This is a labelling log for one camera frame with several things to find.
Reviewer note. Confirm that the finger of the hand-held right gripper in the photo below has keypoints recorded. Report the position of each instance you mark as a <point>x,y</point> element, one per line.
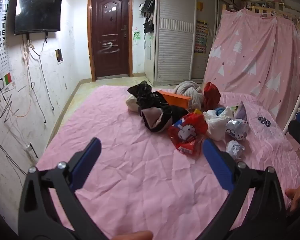
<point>299,130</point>

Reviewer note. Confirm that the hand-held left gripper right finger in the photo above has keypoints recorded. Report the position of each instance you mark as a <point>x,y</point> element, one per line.
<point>217,160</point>

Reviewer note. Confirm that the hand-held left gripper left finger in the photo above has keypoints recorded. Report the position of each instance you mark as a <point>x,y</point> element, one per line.
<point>87,156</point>

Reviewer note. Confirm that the white plastic bag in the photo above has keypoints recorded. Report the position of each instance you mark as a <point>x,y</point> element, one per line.
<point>216,127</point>

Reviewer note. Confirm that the silver cartoon packet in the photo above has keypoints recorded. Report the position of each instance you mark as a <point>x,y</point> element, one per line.
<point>237,130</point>

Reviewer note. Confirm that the red cartoon plastic bag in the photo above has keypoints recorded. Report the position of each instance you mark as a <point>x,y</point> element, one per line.
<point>187,131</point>

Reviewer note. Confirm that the blue cloth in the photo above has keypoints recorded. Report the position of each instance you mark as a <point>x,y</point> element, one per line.
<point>220,111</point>

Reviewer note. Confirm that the purple packet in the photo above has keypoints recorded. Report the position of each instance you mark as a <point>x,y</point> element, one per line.
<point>240,111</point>

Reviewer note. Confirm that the red sock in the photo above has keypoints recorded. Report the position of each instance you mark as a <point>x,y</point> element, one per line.
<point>211,95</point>

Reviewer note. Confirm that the white cloth ball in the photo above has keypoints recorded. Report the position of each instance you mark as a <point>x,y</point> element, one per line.
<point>132,103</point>

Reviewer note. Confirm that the orange box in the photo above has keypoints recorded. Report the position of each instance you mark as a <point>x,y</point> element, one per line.
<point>177,100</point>

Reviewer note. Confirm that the grey yarn ball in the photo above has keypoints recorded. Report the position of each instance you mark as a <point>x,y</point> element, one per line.
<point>190,90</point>

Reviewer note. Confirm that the black and pink cloth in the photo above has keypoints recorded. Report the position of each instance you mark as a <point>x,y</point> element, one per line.
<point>152,117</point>

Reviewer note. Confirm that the black cloth pile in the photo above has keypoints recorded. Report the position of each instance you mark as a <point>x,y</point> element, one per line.
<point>146,95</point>

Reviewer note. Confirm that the person's right hand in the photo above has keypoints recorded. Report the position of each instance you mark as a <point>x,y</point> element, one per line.
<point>297,195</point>

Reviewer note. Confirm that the person's left hand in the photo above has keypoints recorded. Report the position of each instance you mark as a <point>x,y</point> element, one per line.
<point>132,236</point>

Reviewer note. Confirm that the white metal chair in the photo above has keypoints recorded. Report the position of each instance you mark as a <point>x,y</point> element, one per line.
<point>296,105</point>

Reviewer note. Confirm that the pink tablecloth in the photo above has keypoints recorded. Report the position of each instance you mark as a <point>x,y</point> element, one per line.
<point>115,130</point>

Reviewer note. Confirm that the pink tree-print hanging sheet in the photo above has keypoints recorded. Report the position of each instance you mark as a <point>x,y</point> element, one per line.
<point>252,55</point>

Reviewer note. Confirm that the red green flag sticker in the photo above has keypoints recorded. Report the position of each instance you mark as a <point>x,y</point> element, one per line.
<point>8,79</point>

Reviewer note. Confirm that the dark brown wooden door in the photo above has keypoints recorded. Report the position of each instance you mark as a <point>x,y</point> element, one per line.
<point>110,42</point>

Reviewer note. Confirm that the colourful grid poster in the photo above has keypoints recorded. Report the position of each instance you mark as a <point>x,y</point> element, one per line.
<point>201,36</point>

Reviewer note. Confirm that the white slatted wardrobe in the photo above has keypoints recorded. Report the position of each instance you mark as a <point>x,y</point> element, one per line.
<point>175,42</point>

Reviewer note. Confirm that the black handbag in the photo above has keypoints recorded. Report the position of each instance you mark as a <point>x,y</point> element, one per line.
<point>148,27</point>
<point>148,3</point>

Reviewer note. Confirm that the yellow sticker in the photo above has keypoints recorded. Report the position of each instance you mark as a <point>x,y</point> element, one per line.
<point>200,6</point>

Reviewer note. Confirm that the white wall socket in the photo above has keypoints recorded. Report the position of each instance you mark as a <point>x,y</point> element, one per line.
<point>29,147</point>

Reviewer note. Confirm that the dark wall switch box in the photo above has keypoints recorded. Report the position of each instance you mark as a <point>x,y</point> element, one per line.
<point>59,55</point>

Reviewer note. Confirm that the wooden bed frame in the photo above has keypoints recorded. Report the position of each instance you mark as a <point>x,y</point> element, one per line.
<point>265,9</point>

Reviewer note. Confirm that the eye chart wall poster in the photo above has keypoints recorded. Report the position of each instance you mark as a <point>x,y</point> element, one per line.
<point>0,42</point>

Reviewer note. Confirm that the black wall television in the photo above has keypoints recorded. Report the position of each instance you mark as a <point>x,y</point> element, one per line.
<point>37,7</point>

